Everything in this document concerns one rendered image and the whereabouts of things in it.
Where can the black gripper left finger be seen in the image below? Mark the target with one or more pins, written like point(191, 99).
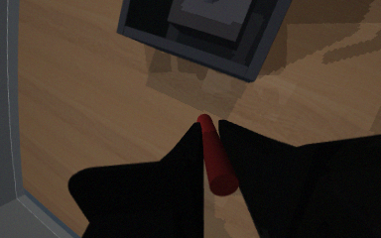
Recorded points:
point(176, 182)

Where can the dark red peg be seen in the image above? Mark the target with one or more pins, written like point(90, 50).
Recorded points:
point(221, 176)

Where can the dark grey open box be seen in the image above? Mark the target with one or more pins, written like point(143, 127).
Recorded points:
point(146, 21)

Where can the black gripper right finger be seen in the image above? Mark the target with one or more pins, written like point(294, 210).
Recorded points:
point(277, 180)

